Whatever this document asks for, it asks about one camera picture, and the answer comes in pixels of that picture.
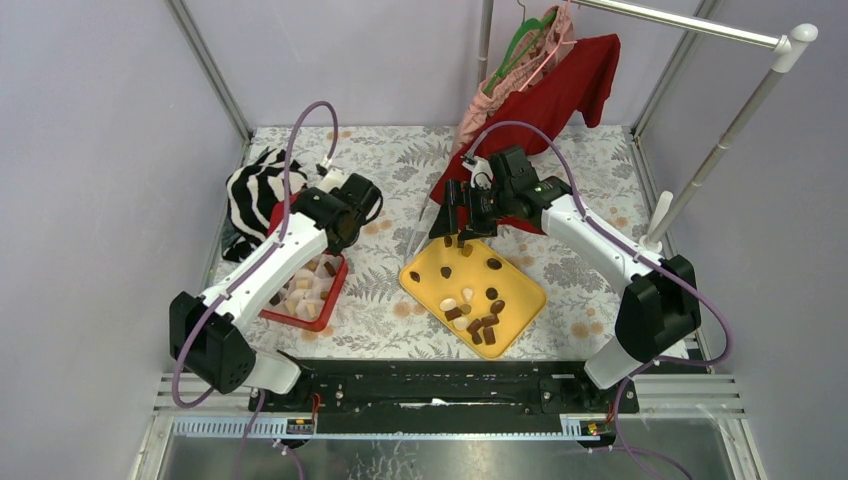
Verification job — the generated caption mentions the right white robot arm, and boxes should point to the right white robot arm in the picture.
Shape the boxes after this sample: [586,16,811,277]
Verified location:
[429,146,701,412]

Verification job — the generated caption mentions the pink hanging garment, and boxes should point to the pink hanging garment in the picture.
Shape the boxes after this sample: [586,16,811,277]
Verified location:
[450,1,577,155]

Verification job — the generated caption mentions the dark oval chocolate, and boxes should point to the dark oval chocolate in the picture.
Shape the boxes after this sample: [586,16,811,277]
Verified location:
[486,257,503,270]

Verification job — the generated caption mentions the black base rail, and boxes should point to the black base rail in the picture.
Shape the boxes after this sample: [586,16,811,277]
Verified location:
[249,360,640,435]

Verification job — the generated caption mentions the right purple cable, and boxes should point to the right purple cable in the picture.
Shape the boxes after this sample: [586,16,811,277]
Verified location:
[463,120,735,480]

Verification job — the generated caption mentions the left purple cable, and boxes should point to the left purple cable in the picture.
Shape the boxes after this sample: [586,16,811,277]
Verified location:
[171,100,340,480]

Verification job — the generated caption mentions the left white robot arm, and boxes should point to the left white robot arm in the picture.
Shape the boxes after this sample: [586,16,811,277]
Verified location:
[168,170,383,411]

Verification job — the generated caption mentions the red box with liner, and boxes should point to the red box with liner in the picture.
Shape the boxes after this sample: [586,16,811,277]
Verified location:
[258,192,350,335]

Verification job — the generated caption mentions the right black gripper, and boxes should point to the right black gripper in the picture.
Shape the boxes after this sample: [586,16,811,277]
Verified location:
[428,179,512,243]

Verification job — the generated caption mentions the red hanging garment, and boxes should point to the red hanging garment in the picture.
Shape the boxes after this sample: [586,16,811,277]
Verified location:
[430,34,621,235]

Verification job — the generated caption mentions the green hanger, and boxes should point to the green hanger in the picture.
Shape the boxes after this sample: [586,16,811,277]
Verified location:
[482,7,558,95]

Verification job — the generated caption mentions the metal clothes rack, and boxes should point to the metal clothes rack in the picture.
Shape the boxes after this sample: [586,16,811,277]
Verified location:
[473,0,820,256]

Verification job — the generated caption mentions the yellow tray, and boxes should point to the yellow tray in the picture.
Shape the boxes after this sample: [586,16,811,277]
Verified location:
[399,237,547,360]

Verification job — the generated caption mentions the zebra striped cloth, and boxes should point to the zebra striped cloth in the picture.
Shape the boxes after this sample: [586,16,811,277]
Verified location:
[221,148,286,263]

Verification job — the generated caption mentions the purple cable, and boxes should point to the purple cable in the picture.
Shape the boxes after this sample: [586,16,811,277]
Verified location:
[463,120,735,480]
[171,100,340,480]

